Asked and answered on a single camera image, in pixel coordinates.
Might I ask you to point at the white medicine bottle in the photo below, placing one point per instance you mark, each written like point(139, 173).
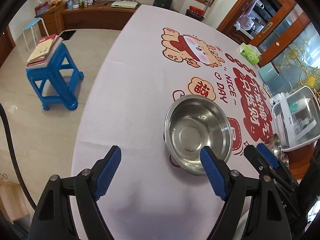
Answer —
point(277, 98)

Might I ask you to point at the dark green air fryer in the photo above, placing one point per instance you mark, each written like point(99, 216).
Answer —
point(166, 4)

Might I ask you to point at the blue plastic stool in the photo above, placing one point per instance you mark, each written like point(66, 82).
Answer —
point(62, 74)

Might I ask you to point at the green tissue pack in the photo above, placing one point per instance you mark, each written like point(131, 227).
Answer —
point(250, 53)

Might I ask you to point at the stack of books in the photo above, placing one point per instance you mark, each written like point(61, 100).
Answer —
point(44, 51)

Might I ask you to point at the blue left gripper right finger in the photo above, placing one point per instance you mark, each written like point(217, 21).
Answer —
point(216, 172)

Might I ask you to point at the printed white red tablecloth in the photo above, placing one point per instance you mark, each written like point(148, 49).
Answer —
point(149, 196)

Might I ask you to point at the white clear-lid sterilizer box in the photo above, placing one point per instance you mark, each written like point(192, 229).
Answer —
point(296, 119)

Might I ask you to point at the white set-top box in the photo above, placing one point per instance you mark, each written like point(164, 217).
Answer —
point(124, 4)

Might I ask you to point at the wooden low cabinet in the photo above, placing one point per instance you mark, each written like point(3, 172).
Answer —
point(99, 15)

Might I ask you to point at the pink steel-lined bowl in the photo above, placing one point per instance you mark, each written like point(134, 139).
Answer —
point(285, 160)

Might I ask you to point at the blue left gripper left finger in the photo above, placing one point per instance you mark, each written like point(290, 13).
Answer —
point(104, 171)

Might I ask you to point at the teal ceramic cup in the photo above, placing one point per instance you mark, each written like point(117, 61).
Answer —
point(269, 73)

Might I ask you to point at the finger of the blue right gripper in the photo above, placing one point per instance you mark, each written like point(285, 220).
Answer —
point(267, 154)
point(254, 157)

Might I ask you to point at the wide stainless steel bowl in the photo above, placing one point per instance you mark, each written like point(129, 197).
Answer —
point(192, 122)

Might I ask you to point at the light blue round stool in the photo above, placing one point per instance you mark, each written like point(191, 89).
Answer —
point(31, 26)

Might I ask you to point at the small stainless steel bowl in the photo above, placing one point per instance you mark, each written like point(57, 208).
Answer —
point(274, 145)

